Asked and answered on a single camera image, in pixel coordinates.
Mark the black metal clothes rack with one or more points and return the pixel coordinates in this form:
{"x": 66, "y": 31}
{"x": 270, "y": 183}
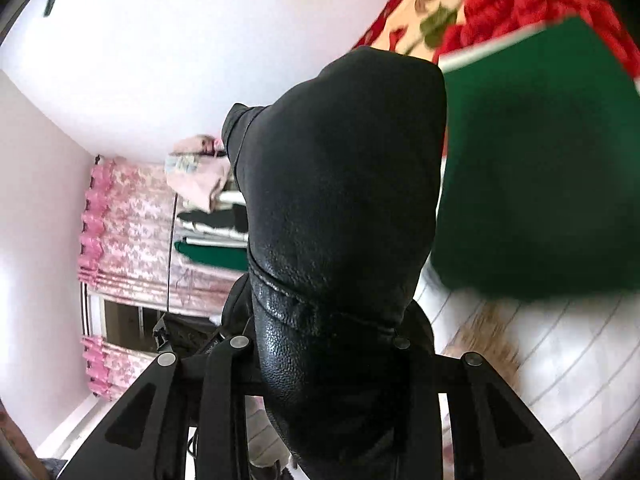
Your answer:
{"x": 170, "y": 260}

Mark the black leather jacket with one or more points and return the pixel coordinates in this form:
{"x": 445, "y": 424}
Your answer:
{"x": 340, "y": 210}

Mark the white diamond-pattern cloth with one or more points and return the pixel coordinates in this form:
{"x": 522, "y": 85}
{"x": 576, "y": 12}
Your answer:
{"x": 575, "y": 360}

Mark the hanging black garment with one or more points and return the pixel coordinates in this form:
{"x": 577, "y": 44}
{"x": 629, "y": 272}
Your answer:
{"x": 210, "y": 220}

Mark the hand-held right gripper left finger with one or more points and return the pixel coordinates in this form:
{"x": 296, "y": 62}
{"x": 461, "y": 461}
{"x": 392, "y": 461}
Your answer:
{"x": 225, "y": 375}

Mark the window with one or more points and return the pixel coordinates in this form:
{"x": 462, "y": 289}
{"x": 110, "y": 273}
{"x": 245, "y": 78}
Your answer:
{"x": 120, "y": 320}

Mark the hanging green garment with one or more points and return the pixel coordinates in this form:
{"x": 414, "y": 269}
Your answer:
{"x": 210, "y": 256}

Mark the pale pink jacket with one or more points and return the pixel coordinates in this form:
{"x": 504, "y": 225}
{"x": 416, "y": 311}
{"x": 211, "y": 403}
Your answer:
{"x": 195, "y": 185}

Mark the pink floral curtain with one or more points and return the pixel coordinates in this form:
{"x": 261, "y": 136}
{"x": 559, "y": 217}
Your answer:
{"x": 130, "y": 220}

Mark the folded green sweater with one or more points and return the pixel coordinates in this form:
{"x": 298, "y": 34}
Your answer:
{"x": 530, "y": 160}

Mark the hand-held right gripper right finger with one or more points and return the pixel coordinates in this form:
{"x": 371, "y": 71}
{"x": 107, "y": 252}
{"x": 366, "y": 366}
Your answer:
{"x": 465, "y": 385}

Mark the red floral blanket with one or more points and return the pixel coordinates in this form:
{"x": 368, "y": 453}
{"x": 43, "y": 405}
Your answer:
{"x": 525, "y": 0}

